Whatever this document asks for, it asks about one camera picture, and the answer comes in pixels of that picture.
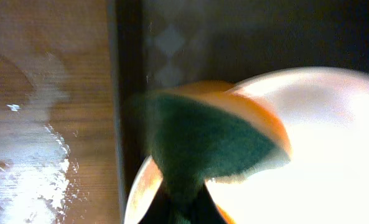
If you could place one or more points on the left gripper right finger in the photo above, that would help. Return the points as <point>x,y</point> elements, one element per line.
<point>203,210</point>

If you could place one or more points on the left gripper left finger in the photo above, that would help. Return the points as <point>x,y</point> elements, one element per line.
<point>159,210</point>

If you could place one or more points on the green and orange sponge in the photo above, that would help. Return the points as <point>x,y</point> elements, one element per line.
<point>207,130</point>

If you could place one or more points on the white plate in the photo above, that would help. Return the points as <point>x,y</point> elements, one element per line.
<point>326,115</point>

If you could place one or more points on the large brown serving tray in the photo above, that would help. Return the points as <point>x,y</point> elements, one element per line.
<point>240,53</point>

